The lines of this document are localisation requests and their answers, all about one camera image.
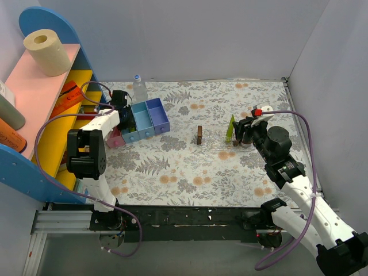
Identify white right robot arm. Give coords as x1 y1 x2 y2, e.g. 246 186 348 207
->
232 117 367 275

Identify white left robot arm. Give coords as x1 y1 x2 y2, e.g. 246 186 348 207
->
67 90 135 230

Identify clear textured tray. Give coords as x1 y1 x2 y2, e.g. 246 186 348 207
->
190 128 252 152

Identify teal drawer box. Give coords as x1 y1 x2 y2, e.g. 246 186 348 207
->
121 126 140 144

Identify pink drawer box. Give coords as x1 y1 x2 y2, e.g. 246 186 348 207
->
106 127 125 148

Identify purple drawer box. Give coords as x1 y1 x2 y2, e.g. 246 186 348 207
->
146 98 170 135

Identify clear plastic water bottle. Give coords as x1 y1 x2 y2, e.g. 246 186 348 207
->
133 75 148 102

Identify orange box on shelf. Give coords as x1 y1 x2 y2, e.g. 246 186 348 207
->
50 80 84 119

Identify blue pink yellow shelf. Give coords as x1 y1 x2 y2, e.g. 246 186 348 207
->
1 6 97 204

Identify beige paper towel roll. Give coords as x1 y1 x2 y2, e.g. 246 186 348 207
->
23 29 71 77

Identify grey green bottle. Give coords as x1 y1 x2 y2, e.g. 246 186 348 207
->
0 95 25 130

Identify orange tube on shelf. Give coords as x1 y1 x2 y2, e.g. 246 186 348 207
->
0 119 27 153

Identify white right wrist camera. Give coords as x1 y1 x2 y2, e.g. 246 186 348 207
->
251 104 274 127

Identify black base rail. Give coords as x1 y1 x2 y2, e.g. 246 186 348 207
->
89 205 282 247

